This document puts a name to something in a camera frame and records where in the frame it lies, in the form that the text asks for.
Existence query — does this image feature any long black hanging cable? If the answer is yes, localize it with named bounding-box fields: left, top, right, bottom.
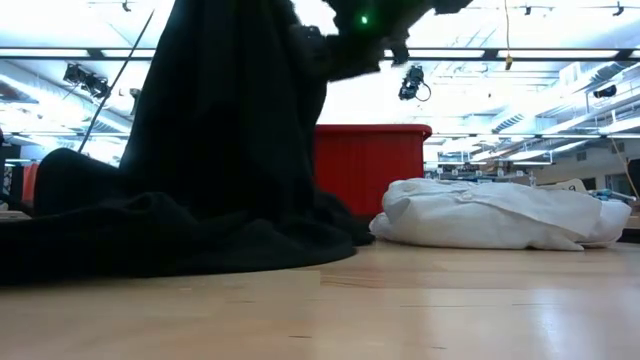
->
left=77, top=9, right=155, bottom=154

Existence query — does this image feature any red plastic laundry bin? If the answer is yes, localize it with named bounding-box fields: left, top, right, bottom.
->
left=313, top=123, right=434, bottom=218

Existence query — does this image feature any white button shirt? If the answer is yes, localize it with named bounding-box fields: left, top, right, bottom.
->
left=368, top=177, right=633, bottom=252

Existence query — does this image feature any orange cloth screen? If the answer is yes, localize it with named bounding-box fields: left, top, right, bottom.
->
left=22, top=163, right=40, bottom=204

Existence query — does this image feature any short hanging cable with plug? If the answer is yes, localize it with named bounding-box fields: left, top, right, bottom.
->
left=503, top=0, right=515, bottom=72

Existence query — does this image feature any black garment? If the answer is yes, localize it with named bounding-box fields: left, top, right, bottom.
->
left=0, top=0, right=376, bottom=287

